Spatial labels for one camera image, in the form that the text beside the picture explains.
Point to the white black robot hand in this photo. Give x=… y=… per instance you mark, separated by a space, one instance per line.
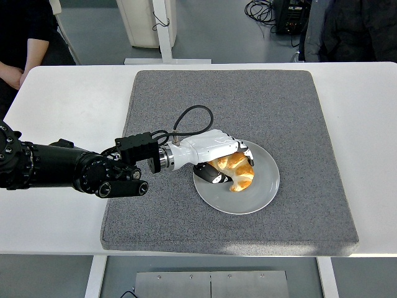
x=207 y=146

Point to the golden croissant bread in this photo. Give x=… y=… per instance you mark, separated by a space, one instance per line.
x=242 y=177

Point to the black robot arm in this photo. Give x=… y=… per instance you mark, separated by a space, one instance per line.
x=56 y=167

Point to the light grey round plate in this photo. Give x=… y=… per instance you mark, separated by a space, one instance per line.
x=263 y=186

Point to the grey metal plate with screws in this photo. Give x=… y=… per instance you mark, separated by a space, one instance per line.
x=186 y=285

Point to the grey textured table mat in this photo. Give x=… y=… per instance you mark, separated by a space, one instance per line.
x=248 y=102

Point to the white cabinet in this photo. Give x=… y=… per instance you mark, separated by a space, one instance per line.
x=136 y=21

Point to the black electronics box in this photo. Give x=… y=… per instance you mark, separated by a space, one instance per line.
x=291 y=17

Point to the white table leg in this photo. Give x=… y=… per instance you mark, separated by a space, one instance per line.
x=328 y=279
x=94 y=279

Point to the white chair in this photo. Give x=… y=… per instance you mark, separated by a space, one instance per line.
x=63 y=31

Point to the standing person in dark clothing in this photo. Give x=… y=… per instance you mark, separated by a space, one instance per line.
x=356 y=31

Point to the person's hand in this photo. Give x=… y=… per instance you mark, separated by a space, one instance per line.
x=10 y=76

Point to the seated person in black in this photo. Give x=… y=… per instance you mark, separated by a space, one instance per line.
x=21 y=21

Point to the white stand post with base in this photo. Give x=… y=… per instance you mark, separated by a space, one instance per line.
x=164 y=37

